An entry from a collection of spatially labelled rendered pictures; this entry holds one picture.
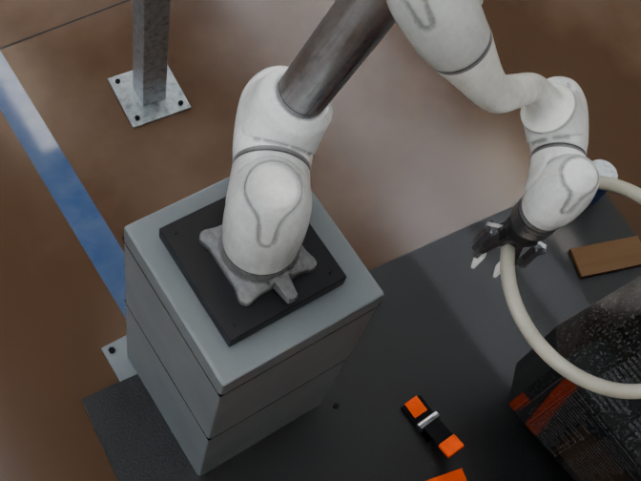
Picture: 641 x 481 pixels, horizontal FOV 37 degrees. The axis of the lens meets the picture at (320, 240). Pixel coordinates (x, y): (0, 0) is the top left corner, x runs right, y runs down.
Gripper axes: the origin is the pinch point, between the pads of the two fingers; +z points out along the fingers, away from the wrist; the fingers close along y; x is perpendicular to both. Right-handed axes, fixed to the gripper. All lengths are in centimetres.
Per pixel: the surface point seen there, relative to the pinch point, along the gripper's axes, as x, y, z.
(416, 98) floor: 97, -14, 87
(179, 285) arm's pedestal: -28, -59, 7
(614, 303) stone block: 10.4, 35.4, 14.5
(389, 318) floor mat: 16, -2, 83
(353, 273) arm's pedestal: -12.0, -26.3, 5.2
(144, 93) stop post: 57, -96, 84
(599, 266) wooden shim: 57, 57, 79
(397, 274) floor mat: 31, -4, 83
